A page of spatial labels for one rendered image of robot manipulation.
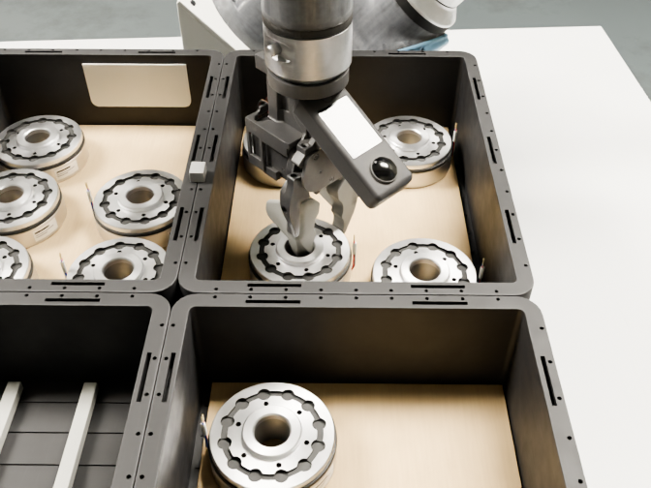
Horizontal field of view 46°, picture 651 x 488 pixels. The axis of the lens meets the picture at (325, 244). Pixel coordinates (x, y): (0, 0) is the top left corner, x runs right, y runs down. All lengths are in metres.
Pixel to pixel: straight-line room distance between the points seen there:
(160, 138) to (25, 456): 0.45
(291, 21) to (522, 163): 0.63
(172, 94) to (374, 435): 0.51
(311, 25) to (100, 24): 2.55
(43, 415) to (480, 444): 0.38
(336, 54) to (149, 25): 2.47
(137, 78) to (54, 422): 0.45
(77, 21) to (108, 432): 2.60
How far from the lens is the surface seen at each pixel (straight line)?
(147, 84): 0.98
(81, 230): 0.87
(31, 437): 0.71
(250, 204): 0.87
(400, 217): 0.85
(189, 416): 0.64
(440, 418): 0.68
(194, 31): 1.07
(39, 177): 0.91
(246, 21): 1.10
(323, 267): 0.75
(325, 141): 0.66
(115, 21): 3.14
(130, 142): 0.99
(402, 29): 1.03
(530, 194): 1.12
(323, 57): 0.63
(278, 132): 0.70
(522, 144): 1.21
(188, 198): 0.73
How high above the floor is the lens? 1.39
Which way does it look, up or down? 44 degrees down
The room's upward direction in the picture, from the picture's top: straight up
